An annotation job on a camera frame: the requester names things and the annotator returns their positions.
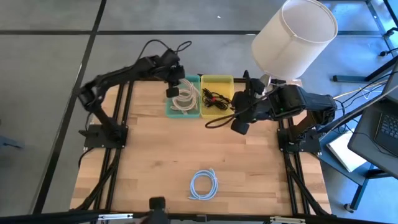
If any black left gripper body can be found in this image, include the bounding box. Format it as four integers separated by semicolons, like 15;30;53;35
160;48;187;90

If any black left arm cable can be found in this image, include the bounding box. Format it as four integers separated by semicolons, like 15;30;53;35
138;39;193;63

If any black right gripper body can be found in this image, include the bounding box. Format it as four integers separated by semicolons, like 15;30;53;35
243;70;272;123

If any black aluminium table frame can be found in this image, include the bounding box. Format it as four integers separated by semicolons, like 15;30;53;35
0;68;398;224

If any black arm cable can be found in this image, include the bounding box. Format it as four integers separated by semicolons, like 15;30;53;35
138;39;193;63
204;93;280;129

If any table lamp with white shade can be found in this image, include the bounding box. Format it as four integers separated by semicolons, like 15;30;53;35
251;0;339;95

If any silver metal bracket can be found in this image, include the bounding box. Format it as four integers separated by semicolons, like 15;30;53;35
269;217;307;224
98;213;134;220

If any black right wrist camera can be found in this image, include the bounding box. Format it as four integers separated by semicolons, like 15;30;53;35
230;119;251;136

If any yellow plastic bin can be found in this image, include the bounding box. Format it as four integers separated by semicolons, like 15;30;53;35
200;74;235;120

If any coiled light blue cable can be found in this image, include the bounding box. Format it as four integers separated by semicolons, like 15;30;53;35
188;168;219;201

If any teal plastic bin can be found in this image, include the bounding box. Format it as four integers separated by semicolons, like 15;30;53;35
165;74;201;119

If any grey rolling cart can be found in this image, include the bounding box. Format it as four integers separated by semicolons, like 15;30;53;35
320;99;398;214

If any white book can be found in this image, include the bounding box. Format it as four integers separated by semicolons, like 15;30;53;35
326;129;368;173

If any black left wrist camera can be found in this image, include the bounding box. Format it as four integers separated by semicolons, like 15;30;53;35
165;87;180;99

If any black box-shaped object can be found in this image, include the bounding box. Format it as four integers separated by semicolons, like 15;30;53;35
148;196;170;224

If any black cable with red band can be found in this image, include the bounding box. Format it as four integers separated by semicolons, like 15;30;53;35
201;88;231;108

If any dark laptop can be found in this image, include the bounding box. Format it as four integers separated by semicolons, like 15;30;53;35
374;60;398;156

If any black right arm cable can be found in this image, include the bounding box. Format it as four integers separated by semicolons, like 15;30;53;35
204;93;280;129

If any black metal floor stand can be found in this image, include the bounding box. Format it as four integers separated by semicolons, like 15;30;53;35
332;0;398;83

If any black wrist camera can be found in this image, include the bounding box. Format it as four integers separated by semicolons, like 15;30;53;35
230;119;251;136
165;87;180;99

